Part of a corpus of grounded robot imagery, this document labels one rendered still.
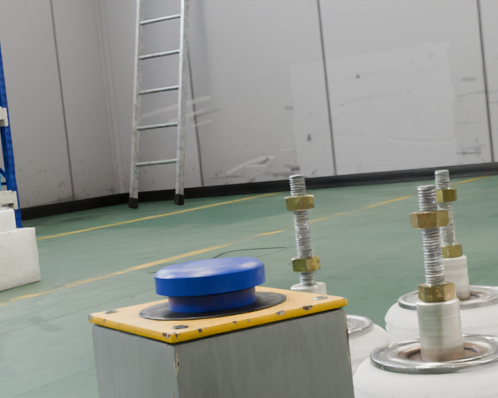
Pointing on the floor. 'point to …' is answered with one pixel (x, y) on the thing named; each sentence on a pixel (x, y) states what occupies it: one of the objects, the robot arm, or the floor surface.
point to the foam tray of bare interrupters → (9, 260)
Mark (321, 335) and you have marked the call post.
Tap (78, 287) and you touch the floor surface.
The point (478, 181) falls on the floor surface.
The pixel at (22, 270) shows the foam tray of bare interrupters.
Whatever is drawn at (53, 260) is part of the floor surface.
